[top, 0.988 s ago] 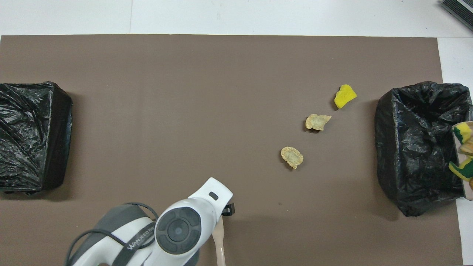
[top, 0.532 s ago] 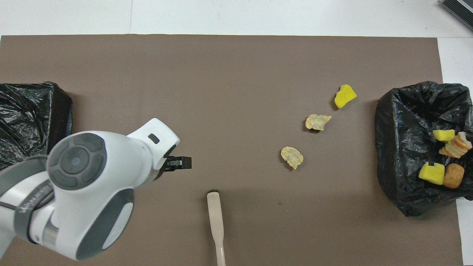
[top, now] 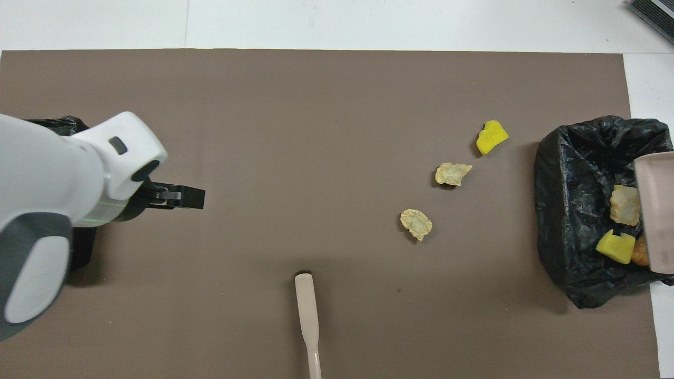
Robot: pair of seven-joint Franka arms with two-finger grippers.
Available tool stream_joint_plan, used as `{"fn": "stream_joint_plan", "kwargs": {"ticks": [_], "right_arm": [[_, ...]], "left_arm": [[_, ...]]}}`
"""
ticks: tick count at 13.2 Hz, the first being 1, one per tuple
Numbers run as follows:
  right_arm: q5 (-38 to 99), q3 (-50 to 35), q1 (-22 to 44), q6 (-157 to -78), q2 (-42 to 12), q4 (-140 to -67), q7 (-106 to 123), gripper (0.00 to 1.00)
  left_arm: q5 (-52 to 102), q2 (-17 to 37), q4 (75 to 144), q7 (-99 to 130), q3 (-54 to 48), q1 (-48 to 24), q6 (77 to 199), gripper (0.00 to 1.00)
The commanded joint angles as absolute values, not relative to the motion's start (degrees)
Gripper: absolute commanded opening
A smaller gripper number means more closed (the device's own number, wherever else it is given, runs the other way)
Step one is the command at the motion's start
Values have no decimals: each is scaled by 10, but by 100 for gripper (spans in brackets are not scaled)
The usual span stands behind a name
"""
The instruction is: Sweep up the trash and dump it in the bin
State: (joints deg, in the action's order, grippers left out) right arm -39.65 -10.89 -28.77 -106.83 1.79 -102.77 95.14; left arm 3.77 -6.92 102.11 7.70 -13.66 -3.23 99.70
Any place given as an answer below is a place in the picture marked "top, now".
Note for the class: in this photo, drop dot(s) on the brown bread roll toy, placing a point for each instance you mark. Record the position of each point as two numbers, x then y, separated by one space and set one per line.
640 255

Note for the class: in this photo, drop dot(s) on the beige plastic dustpan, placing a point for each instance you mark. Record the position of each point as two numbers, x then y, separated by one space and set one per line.
658 210

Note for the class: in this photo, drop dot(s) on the green and yellow sponge piece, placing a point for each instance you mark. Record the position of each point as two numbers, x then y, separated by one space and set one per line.
615 247

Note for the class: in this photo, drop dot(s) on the dark grey striped object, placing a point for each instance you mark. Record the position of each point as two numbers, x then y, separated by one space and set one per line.
658 13

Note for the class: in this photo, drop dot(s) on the striped orange beige foam roll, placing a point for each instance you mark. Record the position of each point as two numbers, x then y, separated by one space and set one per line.
625 208

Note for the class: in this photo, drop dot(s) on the brown table mat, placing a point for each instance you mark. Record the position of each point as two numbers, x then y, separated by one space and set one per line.
263 131

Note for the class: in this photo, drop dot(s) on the black plastic bag bin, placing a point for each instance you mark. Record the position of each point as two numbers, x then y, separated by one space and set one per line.
568 210
58 123

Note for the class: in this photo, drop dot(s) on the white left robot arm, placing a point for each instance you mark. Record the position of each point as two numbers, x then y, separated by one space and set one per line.
47 173

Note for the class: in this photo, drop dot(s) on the rounded beige scrap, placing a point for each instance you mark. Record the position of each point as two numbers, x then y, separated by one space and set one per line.
416 223

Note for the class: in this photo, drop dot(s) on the yellow sponge chunk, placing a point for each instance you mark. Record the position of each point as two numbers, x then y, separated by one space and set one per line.
491 138

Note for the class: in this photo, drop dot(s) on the beige hand brush black bristles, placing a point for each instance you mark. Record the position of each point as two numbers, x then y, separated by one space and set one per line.
306 305

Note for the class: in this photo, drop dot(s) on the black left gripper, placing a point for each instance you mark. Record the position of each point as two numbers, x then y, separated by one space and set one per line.
184 199

